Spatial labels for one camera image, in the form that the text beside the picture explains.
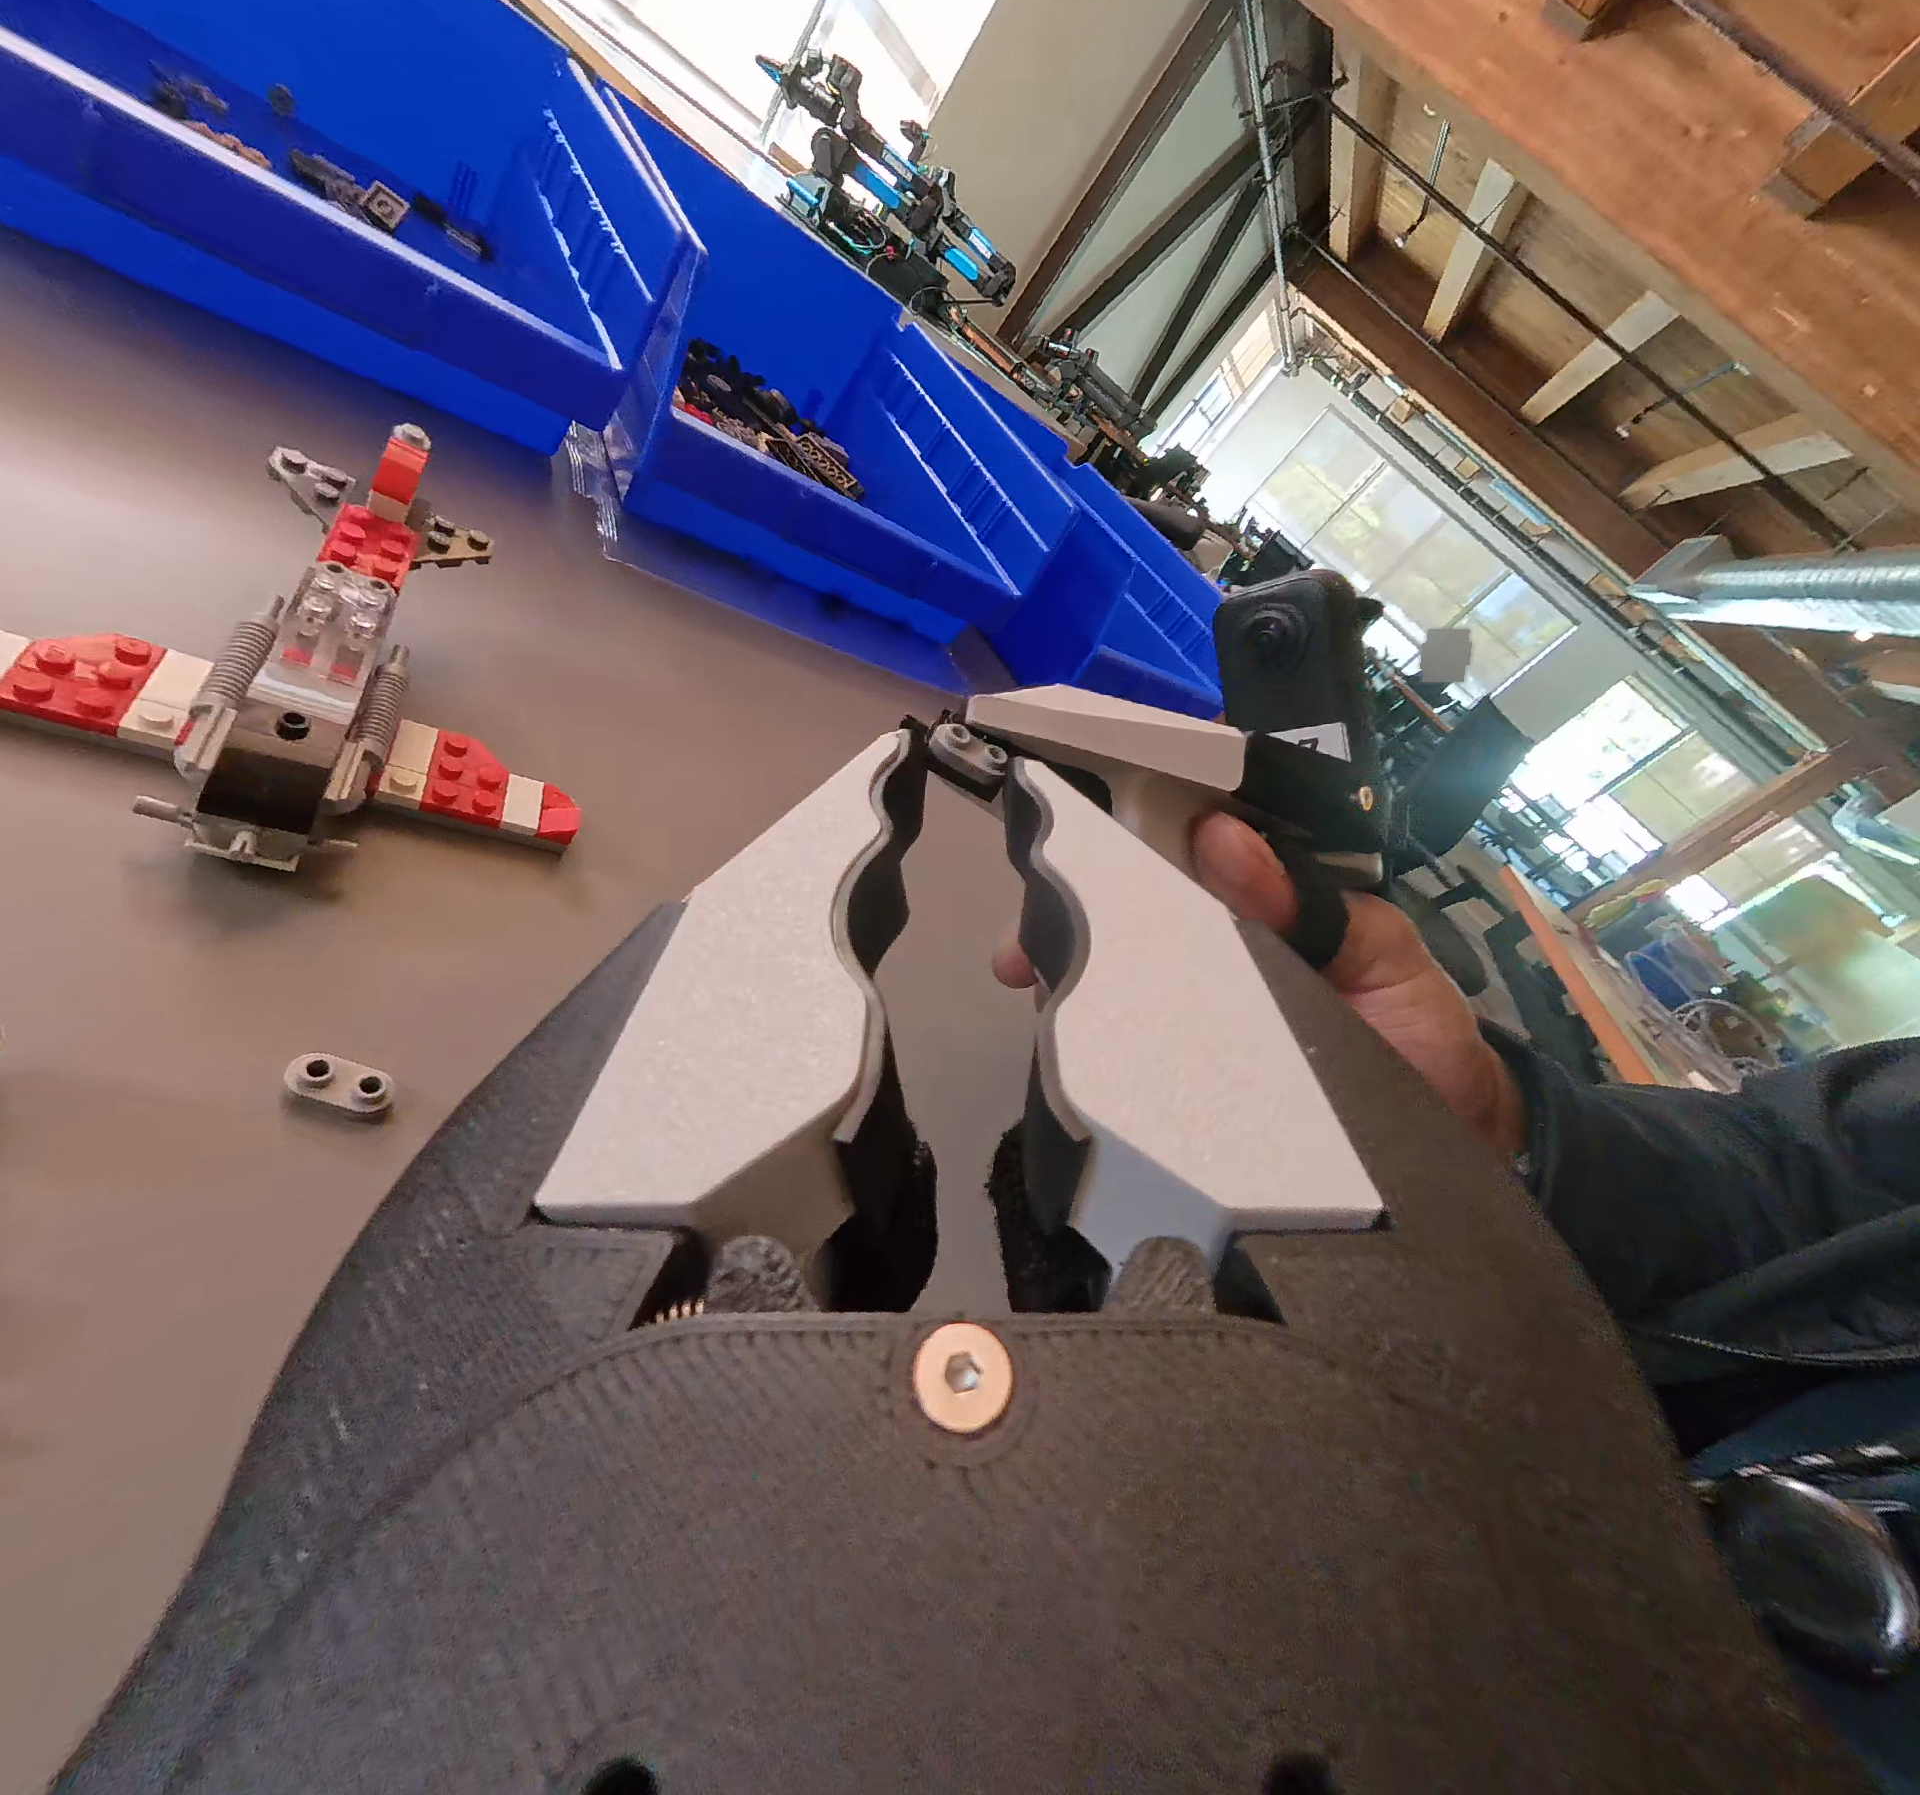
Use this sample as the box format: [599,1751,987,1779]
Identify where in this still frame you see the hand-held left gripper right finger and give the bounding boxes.
[984,757,1386,1306]

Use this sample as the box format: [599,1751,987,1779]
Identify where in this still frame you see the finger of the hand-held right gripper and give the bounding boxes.
[964,685,1254,874]

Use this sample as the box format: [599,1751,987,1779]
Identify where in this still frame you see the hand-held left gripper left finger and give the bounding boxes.
[533,729,940,1302]

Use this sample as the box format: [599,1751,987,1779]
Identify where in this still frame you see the small grey two-hole brick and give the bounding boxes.
[918,706,1013,802]
[284,1052,398,1122]

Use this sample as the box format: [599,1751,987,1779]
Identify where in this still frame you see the person's right forearm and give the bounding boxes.
[1477,1031,1920,1453]

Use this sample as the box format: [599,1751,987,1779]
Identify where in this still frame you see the person's right hand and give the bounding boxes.
[989,813,1531,1155]

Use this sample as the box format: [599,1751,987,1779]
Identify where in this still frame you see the empty blue storage bin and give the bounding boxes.
[900,309,1226,721]

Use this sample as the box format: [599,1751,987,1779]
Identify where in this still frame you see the blue bin with dark pile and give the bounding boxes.
[607,101,1085,649]

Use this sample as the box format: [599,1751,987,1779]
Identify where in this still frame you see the pile of dark brick pieces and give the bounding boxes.
[671,342,870,499]

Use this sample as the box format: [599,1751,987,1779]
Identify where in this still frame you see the red white toy brick airplane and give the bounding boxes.
[0,422,585,874]

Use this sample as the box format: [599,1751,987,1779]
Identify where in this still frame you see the clear plastic label holder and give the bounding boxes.
[567,418,641,570]

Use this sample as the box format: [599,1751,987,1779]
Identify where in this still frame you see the background robot arms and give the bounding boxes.
[754,44,1024,322]

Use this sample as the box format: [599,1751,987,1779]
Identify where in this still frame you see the person's blue garment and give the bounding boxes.
[1679,1390,1920,1795]

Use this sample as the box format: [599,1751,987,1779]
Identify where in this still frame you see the large blue storage bin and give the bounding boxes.
[0,0,706,457]

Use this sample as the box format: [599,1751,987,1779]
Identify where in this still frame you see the scattered small brick pieces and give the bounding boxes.
[148,66,501,263]

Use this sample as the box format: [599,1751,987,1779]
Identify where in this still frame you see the metal ventilation duct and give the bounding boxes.
[1627,550,1920,643]

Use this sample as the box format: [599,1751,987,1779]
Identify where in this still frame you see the speckled drawstring cord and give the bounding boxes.
[1691,1437,1920,1494]

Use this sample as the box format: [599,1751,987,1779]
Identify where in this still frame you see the black cord lock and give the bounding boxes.
[1706,1470,1920,1682]

